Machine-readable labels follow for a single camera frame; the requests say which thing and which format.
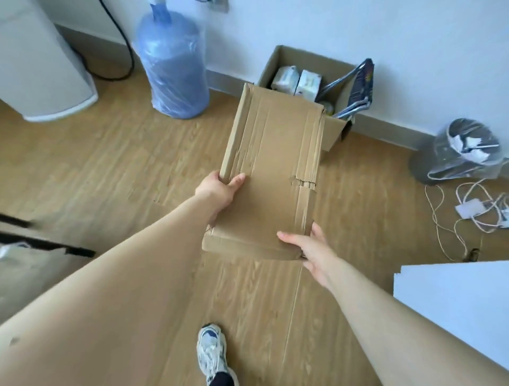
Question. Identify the person's left hand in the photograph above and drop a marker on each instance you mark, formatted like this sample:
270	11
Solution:
214	192

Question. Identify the person's right hand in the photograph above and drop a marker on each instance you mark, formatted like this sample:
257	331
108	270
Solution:
318	254

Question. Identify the person's right thumb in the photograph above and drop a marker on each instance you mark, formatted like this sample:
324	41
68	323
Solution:
292	239

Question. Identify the person's left thumb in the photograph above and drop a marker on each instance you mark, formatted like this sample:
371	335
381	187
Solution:
236	183

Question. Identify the brown cardboard box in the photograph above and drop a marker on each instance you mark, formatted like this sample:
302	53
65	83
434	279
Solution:
270	175
318	91

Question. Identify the person's left forearm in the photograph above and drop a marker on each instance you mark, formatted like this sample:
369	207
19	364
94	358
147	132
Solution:
99	302

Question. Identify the person's right forearm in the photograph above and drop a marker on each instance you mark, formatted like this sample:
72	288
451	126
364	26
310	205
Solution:
405	330

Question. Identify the white tissue packet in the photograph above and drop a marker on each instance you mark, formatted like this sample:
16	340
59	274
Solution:
308	84
285	79

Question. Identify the open brown cardboard box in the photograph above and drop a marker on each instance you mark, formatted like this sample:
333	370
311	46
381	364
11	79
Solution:
318	91

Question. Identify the white and blue sneaker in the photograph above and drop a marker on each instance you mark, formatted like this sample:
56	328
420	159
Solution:
212	352

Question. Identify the blue water jug in plastic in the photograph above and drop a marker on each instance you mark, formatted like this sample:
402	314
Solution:
173	59

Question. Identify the dark printed foil bag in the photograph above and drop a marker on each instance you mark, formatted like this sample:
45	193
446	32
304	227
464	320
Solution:
360	89

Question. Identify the white board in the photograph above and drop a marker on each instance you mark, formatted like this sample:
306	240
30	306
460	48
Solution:
457	306

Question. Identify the white charger adapter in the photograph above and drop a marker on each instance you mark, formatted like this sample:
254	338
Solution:
469	208

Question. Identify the grey bin with clear liner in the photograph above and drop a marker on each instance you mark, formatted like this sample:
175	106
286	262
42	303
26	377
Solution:
463	151

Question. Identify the white appliance cabinet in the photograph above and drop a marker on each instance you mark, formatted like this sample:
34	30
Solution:
39	63

